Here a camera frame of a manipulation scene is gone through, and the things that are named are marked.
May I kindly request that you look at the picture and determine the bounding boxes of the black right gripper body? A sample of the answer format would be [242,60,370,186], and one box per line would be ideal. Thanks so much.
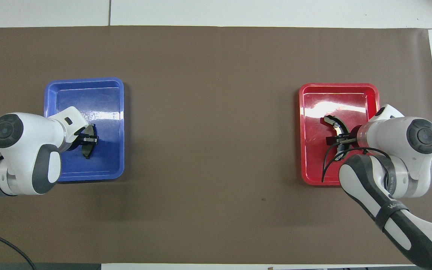
[345,127,361,153]

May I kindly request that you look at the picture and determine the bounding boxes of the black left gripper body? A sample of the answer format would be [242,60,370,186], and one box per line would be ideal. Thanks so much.
[66,125,95,152]

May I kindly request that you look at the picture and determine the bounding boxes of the dark brake pad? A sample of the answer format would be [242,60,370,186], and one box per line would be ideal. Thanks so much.
[81,124,98,160]

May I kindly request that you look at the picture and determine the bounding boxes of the red plastic tray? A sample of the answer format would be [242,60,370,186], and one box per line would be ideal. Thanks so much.
[299,83,385,186]

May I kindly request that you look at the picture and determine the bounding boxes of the blue plastic tray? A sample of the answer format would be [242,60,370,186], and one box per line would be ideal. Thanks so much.
[43,77,125,183]

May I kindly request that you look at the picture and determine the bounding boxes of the brown table mat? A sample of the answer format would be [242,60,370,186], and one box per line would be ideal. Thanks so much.
[0,25,432,265]

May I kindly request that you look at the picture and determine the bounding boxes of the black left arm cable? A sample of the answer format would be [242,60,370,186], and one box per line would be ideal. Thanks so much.
[0,228,37,270]

